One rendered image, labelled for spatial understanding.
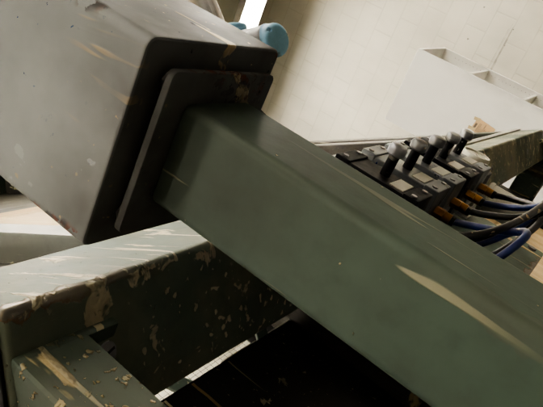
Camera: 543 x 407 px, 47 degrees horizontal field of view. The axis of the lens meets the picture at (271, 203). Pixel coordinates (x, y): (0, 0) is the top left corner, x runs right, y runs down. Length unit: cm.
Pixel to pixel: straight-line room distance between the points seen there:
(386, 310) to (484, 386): 5
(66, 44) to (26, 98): 4
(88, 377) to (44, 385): 3
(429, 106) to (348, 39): 200
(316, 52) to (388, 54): 80
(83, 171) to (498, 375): 22
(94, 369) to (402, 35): 604
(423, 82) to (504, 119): 64
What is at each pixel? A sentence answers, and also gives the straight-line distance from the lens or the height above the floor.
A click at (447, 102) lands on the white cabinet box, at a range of 477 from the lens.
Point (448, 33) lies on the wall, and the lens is 622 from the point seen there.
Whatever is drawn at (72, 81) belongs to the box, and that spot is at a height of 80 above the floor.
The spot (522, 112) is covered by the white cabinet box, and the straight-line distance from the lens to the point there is 464.
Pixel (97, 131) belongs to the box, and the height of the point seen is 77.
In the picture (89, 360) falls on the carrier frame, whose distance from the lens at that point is 44.
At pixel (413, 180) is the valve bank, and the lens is 62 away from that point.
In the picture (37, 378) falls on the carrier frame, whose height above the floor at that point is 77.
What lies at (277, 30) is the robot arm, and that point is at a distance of 139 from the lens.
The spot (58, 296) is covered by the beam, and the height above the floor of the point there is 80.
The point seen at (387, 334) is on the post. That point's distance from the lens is 29.
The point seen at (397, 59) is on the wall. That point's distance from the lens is 638.
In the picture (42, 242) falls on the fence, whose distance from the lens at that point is 78.
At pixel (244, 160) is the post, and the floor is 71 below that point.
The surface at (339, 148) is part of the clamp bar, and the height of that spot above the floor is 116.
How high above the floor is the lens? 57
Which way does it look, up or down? 22 degrees up
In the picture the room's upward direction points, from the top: 56 degrees counter-clockwise
